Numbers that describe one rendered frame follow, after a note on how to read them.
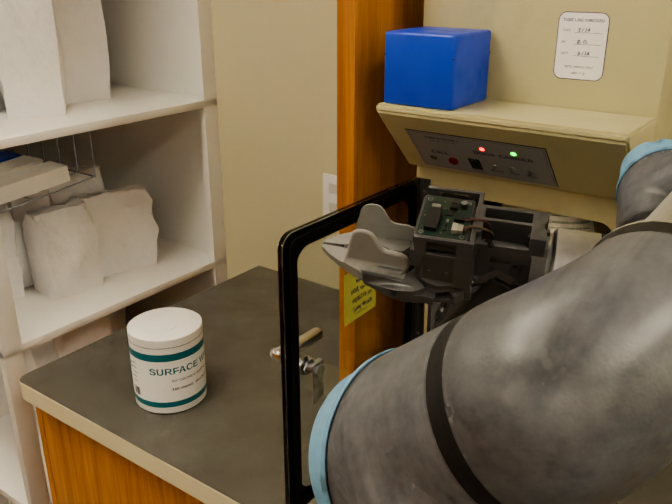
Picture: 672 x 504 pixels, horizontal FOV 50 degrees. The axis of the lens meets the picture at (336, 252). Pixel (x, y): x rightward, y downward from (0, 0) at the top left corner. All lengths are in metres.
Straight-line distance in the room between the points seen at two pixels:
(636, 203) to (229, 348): 1.00
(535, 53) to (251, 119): 1.02
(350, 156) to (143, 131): 1.21
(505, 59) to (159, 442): 0.81
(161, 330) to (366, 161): 0.48
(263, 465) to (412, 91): 0.63
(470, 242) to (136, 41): 1.60
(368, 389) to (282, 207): 1.45
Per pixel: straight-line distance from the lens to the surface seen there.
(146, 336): 1.28
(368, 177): 1.06
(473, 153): 0.95
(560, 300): 0.35
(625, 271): 0.36
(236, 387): 1.39
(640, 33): 0.94
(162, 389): 1.31
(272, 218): 1.88
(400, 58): 0.94
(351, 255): 0.69
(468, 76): 0.94
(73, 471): 1.57
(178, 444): 1.26
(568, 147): 0.87
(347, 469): 0.43
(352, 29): 1.00
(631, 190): 0.73
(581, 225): 1.04
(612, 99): 0.95
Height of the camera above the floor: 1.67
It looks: 22 degrees down
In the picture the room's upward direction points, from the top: straight up
